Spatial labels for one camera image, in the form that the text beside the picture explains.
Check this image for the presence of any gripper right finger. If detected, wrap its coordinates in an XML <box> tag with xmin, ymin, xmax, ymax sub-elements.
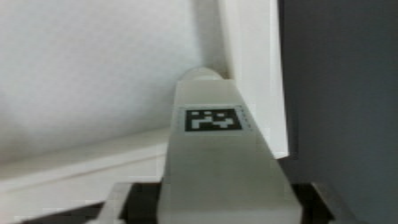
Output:
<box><xmin>291</xmin><ymin>183</ymin><xmax>362</xmax><ymax>224</ymax></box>

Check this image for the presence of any white desk top tray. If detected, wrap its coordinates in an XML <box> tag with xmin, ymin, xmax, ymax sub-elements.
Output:
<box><xmin>0</xmin><ymin>0</ymin><xmax>287</xmax><ymax>224</ymax></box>

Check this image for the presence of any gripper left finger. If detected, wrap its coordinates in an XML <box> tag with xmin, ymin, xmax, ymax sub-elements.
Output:
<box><xmin>95</xmin><ymin>182</ymin><xmax>161</xmax><ymax>224</ymax></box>

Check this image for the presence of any white desk leg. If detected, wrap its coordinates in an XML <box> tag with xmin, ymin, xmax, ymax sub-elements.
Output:
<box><xmin>156</xmin><ymin>68</ymin><xmax>302</xmax><ymax>224</ymax></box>

